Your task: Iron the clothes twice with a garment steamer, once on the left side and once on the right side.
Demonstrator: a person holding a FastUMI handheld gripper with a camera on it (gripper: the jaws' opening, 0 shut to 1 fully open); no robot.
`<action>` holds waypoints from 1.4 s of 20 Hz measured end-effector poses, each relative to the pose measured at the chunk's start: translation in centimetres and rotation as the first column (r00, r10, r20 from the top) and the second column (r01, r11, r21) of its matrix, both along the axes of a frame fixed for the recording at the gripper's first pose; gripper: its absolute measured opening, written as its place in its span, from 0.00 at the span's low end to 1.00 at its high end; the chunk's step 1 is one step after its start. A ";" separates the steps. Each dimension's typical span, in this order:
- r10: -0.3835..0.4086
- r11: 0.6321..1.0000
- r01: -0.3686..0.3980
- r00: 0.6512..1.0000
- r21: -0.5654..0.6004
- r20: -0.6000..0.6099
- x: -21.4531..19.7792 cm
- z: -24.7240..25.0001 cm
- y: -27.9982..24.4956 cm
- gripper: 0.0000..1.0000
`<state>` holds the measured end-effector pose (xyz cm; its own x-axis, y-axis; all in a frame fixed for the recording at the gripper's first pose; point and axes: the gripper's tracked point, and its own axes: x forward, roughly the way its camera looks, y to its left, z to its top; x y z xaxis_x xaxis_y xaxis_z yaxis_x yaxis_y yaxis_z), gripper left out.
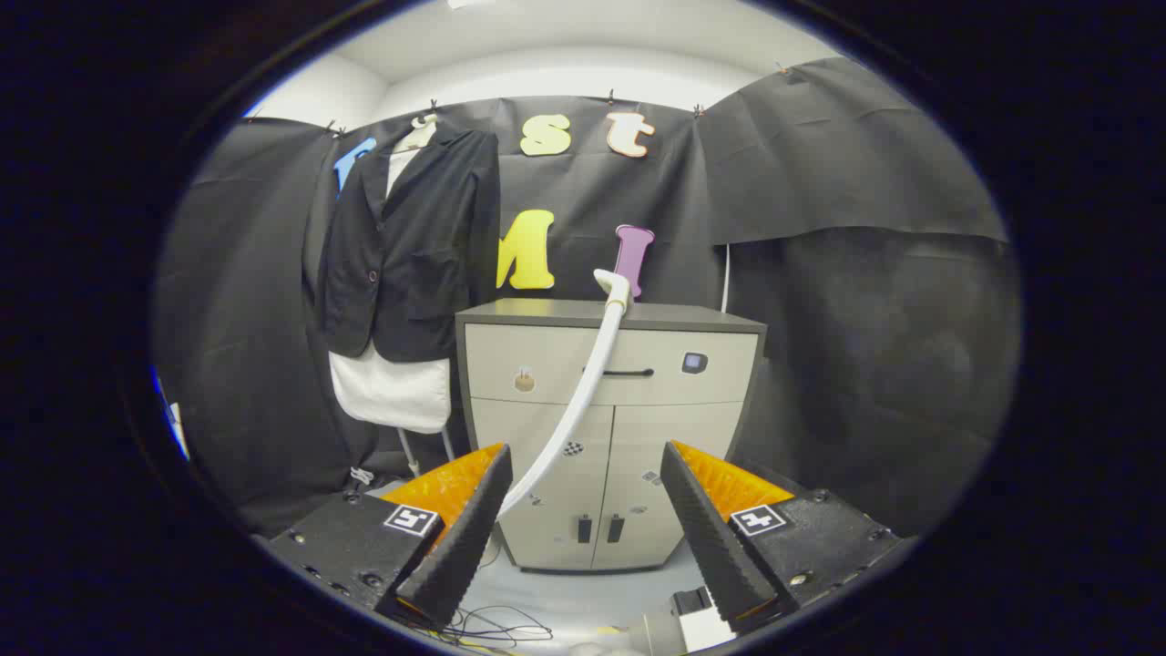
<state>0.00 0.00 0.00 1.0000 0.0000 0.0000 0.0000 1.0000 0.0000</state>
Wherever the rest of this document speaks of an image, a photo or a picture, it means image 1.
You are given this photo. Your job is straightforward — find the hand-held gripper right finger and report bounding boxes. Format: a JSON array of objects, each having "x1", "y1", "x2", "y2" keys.
[{"x1": 660, "y1": 440, "x2": 903, "y2": 625}]

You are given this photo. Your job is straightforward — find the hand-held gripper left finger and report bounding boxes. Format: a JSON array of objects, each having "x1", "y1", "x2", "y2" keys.
[{"x1": 269, "y1": 443, "x2": 514, "y2": 631}]

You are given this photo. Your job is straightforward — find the white shirt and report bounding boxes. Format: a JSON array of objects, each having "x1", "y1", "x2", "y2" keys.
[{"x1": 330, "y1": 150, "x2": 454, "y2": 435}]

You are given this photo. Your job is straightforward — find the white garment steamer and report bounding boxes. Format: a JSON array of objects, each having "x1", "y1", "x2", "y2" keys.
[{"x1": 495, "y1": 268, "x2": 633, "y2": 522}]

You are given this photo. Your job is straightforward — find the black suit jacket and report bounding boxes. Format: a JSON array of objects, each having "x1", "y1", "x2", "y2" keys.
[{"x1": 314, "y1": 128, "x2": 502, "y2": 364}]

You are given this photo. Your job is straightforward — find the white stand legs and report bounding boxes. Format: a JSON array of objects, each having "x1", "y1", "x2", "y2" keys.
[{"x1": 396, "y1": 426, "x2": 456, "y2": 479}]

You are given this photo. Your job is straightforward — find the grey cabinet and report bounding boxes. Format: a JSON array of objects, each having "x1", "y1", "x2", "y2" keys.
[{"x1": 455, "y1": 298, "x2": 768, "y2": 573}]

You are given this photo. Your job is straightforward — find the black backdrop cloth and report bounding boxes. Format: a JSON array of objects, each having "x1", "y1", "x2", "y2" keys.
[{"x1": 153, "y1": 56, "x2": 1023, "y2": 538}]

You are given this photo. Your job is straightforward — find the white and blue equipment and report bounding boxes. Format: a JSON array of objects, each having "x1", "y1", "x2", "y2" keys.
[{"x1": 150, "y1": 364, "x2": 192, "y2": 461}]

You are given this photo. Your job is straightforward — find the thin black cables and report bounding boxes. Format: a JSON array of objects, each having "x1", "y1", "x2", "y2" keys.
[{"x1": 437, "y1": 601, "x2": 555, "y2": 648}]

